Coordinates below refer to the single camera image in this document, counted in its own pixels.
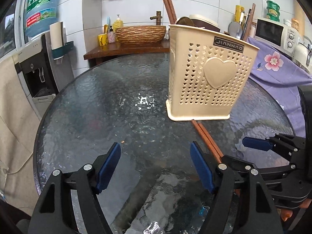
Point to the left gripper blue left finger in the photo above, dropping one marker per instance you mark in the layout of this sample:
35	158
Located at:
108	164

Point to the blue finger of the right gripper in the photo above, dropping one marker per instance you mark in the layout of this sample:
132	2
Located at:
257	144

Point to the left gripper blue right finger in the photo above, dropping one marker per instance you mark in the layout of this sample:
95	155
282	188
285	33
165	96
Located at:
201	165

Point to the large steel spoon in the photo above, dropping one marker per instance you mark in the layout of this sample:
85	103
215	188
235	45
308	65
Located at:
235	30

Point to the brown wooden chopstick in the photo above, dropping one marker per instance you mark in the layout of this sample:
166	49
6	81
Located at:
165	2
207	142
172	10
216	148

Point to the black chopstick gold band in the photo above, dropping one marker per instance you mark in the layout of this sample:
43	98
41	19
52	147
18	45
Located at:
247	24

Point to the dark steel ornate spoon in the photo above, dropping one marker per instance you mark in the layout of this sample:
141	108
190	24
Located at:
185	21

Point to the purple floral cloth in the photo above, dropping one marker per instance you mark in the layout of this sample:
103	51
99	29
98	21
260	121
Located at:
280	77

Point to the beige plastic utensil holder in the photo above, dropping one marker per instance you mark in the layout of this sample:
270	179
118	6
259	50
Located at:
207	73

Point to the beige cloth cover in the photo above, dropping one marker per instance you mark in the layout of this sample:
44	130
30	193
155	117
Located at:
19	125

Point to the water dispenser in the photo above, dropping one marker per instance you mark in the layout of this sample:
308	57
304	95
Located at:
41	76

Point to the brown wooden counter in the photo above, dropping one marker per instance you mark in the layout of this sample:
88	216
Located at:
105	53

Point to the white microwave oven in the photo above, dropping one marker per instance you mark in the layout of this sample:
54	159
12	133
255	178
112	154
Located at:
277	35

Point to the yellow mug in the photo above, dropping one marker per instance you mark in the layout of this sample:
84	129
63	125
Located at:
103	39

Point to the paper cup stack holder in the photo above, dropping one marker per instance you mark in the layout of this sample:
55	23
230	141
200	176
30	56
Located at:
59	47

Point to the woven basket sink bowl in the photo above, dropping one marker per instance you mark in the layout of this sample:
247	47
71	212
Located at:
147	34

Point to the green stacked bowls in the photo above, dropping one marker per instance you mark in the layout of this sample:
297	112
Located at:
273	11

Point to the yellow roll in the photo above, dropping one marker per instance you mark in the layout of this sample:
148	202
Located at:
239	14

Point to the brown white rice cooker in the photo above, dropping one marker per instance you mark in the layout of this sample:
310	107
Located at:
204	22

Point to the yellow soap bottle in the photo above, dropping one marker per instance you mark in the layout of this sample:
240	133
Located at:
118	23

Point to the bronze faucet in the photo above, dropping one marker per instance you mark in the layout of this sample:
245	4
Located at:
157	18

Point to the blue water jug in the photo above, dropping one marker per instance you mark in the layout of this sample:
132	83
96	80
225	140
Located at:
40	14

